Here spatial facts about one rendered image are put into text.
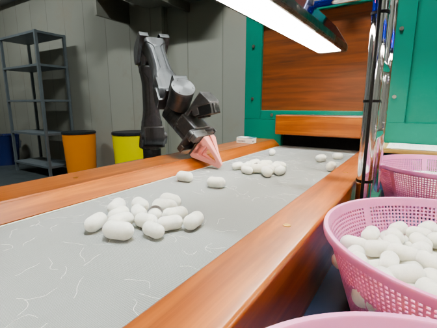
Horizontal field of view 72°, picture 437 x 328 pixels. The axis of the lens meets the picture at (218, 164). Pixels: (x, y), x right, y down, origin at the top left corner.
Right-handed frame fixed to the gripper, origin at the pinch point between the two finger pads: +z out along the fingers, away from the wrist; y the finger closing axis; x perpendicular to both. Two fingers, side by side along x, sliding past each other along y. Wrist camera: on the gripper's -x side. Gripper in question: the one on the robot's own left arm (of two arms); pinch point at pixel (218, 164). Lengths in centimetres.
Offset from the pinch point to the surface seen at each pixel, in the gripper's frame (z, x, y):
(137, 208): 6.3, -6.8, -34.1
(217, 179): 6.6, -6.6, -14.8
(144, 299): 17, -14, -45
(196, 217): 12.5, -12.0, -31.9
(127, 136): -132, 139, 135
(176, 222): 11.5, -10.7, -33.8
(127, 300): 16, -13, -46
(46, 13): -382, 159, 181
